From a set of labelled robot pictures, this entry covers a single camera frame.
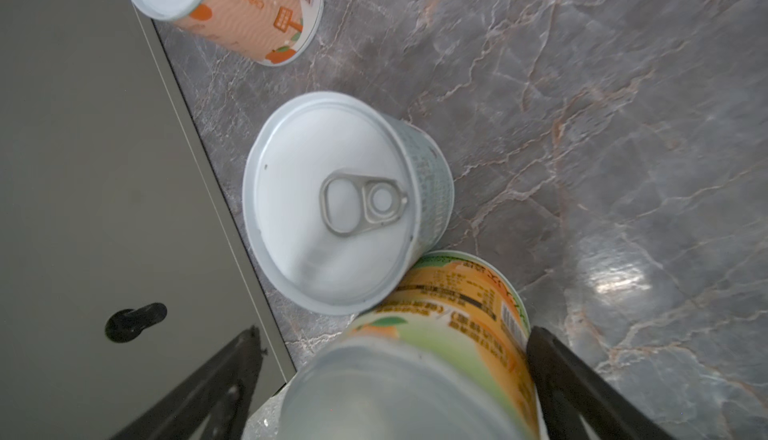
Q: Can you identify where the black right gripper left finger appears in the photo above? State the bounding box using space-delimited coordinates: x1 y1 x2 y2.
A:
114 326 264 439

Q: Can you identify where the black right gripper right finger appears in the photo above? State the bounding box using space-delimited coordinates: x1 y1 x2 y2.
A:
526 326 671 439

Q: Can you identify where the green orange label can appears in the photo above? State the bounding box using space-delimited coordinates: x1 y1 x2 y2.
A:
277 250 541 439

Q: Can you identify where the grey metal cabinet box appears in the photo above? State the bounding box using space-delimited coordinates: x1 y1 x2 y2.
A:
1 0 295 439

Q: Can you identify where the white-lid grey can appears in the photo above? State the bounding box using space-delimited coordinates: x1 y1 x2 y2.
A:
242 92 455 315

